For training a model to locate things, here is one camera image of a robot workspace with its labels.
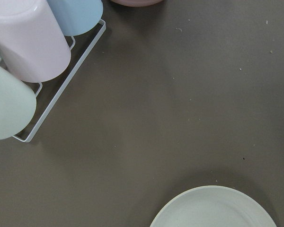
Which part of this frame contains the pink bowl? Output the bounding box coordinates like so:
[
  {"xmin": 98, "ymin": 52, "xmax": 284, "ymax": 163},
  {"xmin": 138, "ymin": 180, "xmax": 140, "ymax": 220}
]
[{"xmin": 111, "ymin": 0, "xmax": 163, "ymax": 7}]

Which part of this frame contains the blue plastic cup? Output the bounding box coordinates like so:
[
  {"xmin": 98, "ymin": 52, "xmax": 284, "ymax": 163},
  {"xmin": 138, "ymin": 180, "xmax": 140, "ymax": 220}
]
[{"xmin": 48, "ymin": 0, "xmax": 103, "ymax": 36}]

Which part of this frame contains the cream round plate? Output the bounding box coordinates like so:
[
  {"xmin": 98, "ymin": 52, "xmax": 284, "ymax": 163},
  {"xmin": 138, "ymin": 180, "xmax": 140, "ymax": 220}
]
[{"xmin": 151, "ymin": 185, "xmax": 276, "ymax": 227}]

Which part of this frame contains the pink plastic cup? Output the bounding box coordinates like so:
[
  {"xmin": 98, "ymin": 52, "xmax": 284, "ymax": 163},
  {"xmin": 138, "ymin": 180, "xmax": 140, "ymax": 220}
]
[{"xmin": 0, "ymin": 0, "xmax": 71, "ymax": 83}]

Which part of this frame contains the green plastic cup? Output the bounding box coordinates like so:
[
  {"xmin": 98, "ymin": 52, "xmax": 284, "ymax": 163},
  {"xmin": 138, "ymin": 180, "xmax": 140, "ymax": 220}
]
[{"xmin": 0, "ymin": 66, "xmax": 36, "ymax": 140}]

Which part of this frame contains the white wire cup rack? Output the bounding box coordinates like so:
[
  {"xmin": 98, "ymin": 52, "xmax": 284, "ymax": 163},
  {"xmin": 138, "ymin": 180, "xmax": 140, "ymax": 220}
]
[{"xmin": 12, "ymin": 19, "xmax": 106, "ymax": 143}]

